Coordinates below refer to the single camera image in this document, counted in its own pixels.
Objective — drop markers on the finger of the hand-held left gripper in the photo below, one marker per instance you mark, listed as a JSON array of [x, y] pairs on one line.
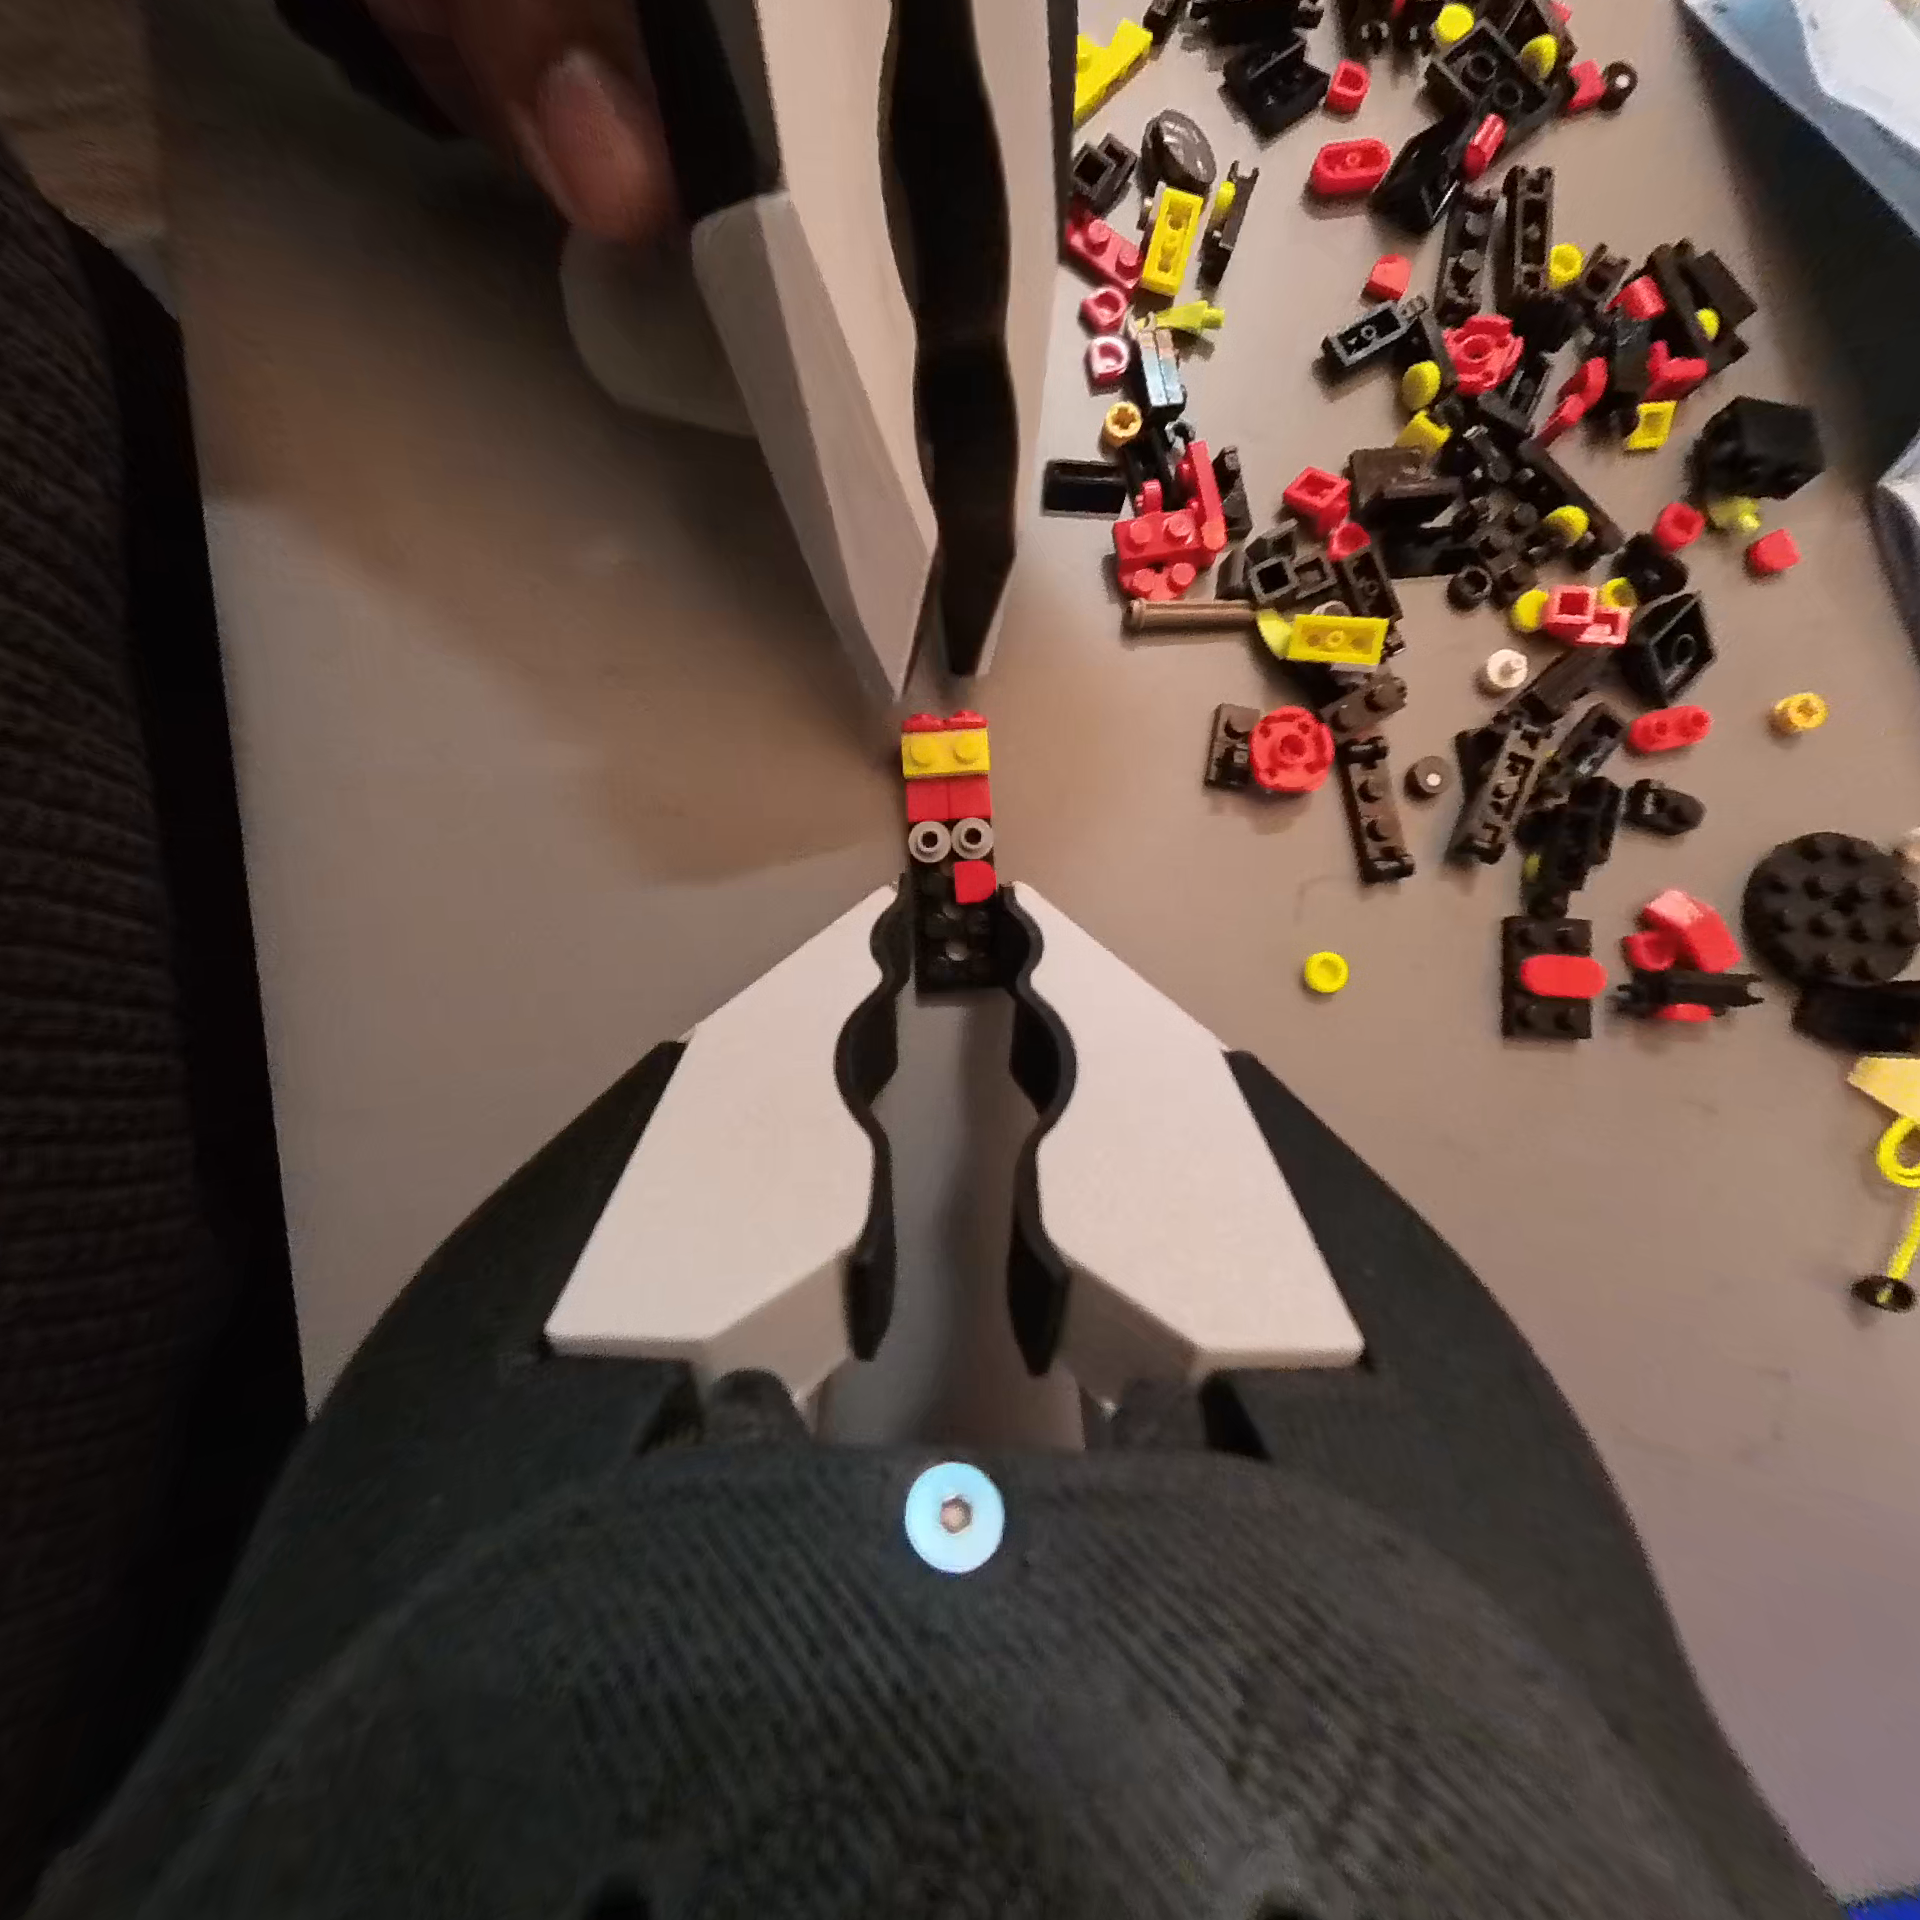
[[825, 405], [1046, 224]]

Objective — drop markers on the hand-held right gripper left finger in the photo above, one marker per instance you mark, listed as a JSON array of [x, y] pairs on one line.
[[705, 1202]]

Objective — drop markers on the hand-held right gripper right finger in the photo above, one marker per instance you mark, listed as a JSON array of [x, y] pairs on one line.
[[1184, 1202]]

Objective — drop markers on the small lego build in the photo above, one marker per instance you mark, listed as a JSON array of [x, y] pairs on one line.
[[948, 840]]

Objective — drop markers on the yellow round lego stud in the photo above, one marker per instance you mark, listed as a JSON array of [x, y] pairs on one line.
[[1323, 972]]

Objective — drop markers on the pile of loose lego pieces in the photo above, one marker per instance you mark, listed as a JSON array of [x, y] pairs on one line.
[[1470, 451]]

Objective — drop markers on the red lego claw piece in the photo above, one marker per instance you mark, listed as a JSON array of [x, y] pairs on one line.
[[1680, 939]]

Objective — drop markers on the black round lego plate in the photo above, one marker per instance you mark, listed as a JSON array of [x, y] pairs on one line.
[[1829, 909]]

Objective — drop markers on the pale yellow lego piece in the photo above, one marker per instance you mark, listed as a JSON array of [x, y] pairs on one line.
[[1892, 1084]]

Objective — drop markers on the lego instruction booklet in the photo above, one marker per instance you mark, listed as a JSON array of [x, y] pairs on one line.
[[1829, 90]]

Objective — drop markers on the person's left hand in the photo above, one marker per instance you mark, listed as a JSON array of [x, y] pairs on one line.
[[585, 136]]

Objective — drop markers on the black plate with red tile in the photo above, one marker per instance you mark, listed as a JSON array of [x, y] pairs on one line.
[[1548, 974]]

